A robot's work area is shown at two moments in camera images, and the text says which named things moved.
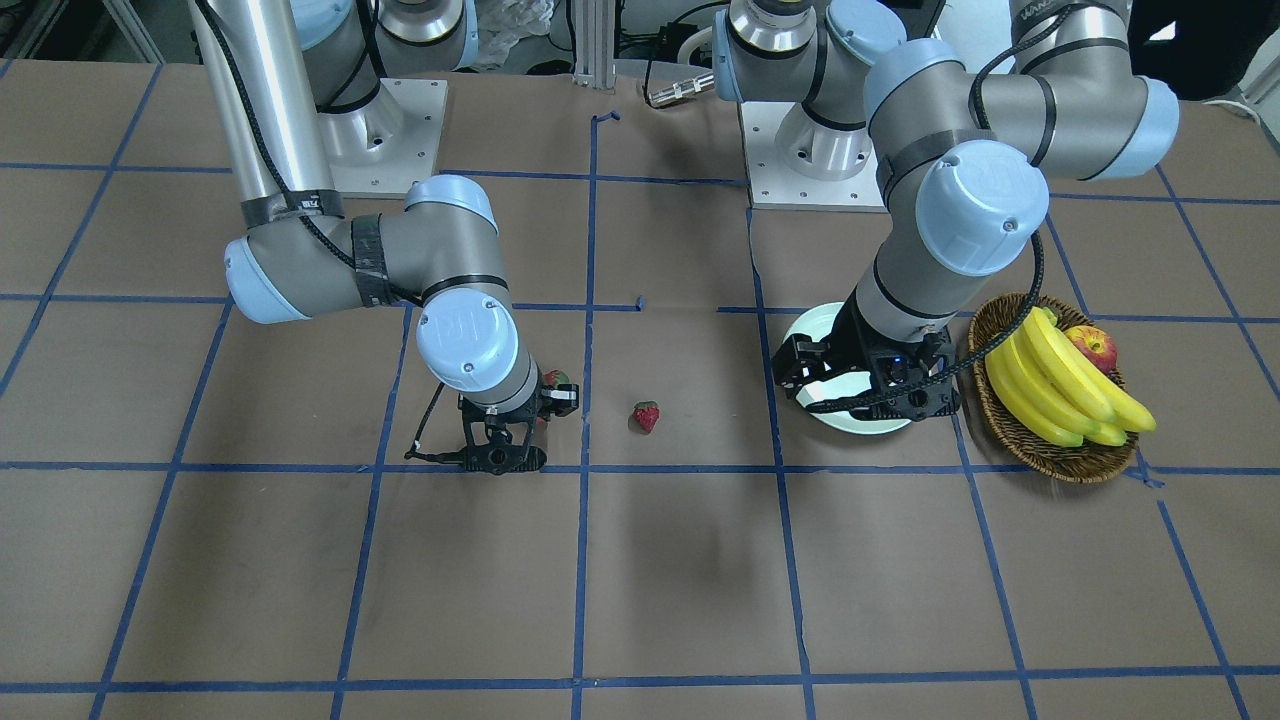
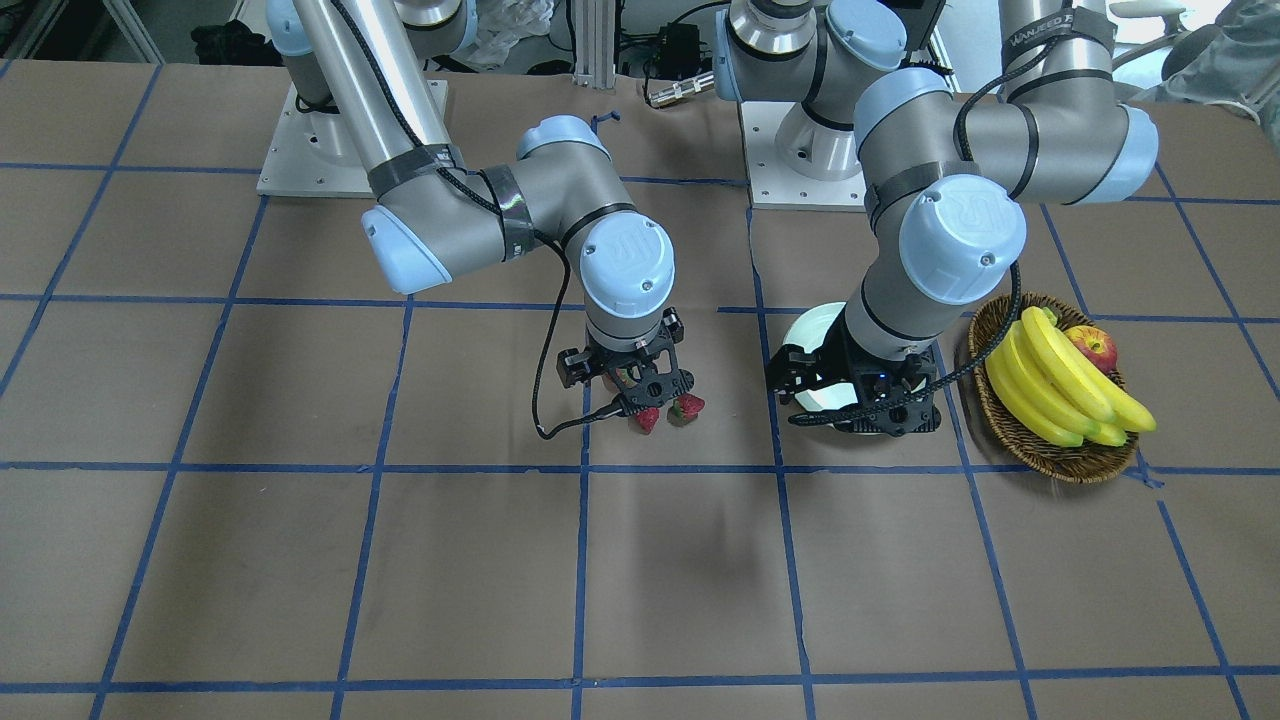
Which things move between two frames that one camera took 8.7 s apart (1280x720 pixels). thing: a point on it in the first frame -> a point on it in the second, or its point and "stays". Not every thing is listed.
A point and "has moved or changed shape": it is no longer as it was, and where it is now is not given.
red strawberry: x=647 y=413 stays
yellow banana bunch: x=1056 y=392 stays
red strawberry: x=552 y=378 has moved or changed shape
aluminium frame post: x=595 y=44 stays
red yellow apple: x=1100 y=345 stays
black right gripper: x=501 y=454 -> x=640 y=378
